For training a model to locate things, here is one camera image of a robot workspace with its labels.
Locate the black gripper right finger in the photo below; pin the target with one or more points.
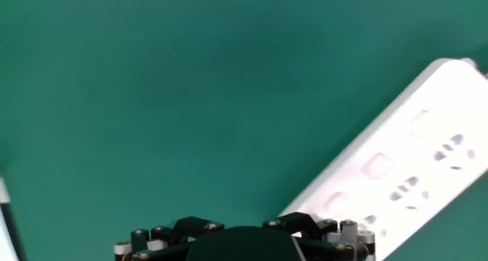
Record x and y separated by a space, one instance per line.
331 249

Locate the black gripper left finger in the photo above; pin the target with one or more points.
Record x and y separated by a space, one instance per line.
167 240

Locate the white four-socket power strip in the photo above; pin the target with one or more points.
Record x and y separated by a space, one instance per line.
411 169

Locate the green table mat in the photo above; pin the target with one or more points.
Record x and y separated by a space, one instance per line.
152 100

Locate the aluminium table frame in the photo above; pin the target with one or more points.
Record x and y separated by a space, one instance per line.
5 230

